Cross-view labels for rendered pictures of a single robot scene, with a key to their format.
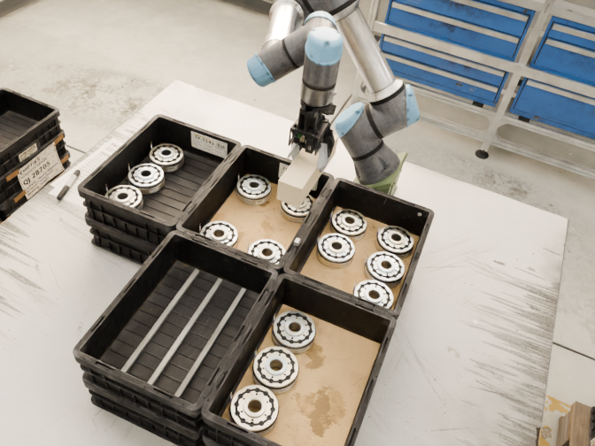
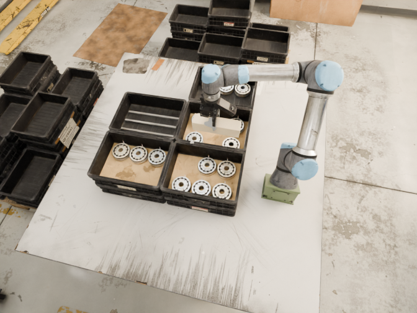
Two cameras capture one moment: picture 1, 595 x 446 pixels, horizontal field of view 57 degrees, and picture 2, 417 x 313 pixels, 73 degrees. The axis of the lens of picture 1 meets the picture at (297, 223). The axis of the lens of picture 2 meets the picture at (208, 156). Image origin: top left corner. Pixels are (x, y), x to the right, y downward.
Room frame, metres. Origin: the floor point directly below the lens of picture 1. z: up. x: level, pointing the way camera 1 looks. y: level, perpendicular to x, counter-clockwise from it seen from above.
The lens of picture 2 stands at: (1.01, -0.86, 2.24)
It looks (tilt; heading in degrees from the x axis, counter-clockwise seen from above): 60 degrees down; 88
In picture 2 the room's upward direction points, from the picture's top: 4 degrees counter-clockwise
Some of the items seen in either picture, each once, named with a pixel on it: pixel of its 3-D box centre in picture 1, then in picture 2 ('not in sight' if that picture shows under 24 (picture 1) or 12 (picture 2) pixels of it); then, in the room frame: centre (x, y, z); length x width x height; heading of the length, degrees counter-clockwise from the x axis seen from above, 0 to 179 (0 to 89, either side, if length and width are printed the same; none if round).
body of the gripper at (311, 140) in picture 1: (312, 122); (210, 104); (1.05, 0.00, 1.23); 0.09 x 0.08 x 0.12; 162
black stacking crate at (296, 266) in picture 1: (359, 254); (204, 175); (1.00, -0.18, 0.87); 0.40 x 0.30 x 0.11; 163
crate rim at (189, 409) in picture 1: (183, 311); (149, 115); (0.70, 0.22, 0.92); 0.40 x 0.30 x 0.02; 163
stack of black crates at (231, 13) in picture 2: not in sight; (229, 28); (1.37, 1.73, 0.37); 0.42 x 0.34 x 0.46; 162
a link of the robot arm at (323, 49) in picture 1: (322, 57); (211, 79); (1.06, 0.00, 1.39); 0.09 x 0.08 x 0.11; 6
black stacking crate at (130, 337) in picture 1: (184, 324); (150, 120); (0.70, 0.22, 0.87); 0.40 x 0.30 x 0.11; 163
